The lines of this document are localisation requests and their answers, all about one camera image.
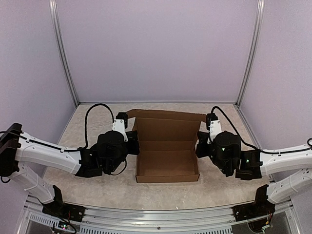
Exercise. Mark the right aluminium frame post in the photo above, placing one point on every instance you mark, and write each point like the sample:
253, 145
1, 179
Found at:
252, 52

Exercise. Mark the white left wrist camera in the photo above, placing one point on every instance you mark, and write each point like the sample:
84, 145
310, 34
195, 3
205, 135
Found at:
120, 124

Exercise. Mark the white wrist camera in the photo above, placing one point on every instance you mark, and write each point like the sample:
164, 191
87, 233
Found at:
213, 126
120, 124

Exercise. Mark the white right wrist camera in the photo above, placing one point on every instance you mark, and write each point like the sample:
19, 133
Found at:
213, 126

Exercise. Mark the front aluminium frame rail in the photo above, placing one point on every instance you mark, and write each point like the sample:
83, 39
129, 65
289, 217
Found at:
215, 220

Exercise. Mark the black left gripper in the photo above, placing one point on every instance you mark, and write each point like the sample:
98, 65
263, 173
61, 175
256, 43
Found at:
133, 137

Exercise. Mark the left aluminium frame post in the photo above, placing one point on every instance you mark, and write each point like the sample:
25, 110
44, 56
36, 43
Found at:
61, 50

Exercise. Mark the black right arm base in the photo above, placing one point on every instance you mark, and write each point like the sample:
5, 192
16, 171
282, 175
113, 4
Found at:
259, 207

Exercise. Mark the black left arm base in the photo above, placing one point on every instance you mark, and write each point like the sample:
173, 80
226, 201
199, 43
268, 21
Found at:
60, 209

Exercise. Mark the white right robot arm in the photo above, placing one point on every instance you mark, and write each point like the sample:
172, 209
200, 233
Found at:
257, 163

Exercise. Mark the brown cardboard box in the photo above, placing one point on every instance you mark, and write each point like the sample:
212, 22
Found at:
167, 142

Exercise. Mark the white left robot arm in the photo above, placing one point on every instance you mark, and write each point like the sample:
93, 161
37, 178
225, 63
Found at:
18, 147

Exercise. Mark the aluminium frame post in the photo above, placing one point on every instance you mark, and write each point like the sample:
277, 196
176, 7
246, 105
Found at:
61, 50
252, 52

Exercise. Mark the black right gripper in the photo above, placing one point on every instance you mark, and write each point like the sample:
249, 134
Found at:
202, 137

